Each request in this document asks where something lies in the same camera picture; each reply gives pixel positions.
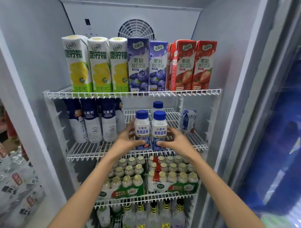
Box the person's right hand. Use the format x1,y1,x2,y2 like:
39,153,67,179
156,127,200,163

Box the person's left hand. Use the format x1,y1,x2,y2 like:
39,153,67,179
110,118,146,163

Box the glass fridge door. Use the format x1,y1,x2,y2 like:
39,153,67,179
202,0,301,228

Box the white display refrigerator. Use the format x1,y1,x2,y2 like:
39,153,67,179
0,0,266,228

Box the person's left forearm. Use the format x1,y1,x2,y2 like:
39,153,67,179
47,153,125,228

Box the person's right forearm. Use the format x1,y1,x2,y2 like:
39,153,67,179
188,155,266,228

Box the small blue carton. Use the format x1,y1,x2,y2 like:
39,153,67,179
180,109,198,135

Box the pack of small white bottles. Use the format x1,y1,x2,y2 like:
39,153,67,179
146,154,200,194
98,155,146,200

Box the row of striped cap bottles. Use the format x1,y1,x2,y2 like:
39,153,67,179
121,198,186,228

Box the green label clear bottles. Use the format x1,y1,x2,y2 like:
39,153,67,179
96,204,123,228

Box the strawberry print drink carton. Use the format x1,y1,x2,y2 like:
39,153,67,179
192,40,218,91
170,39,198,91
165,43,177,91

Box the blueberry print drink carton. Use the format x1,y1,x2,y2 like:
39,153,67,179
127,37,150,92
148,40,169,92

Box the stack of water bottle packs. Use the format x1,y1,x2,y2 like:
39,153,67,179
0,141,46,228

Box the white round fan grille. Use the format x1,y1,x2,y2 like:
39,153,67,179
117,18,156,41

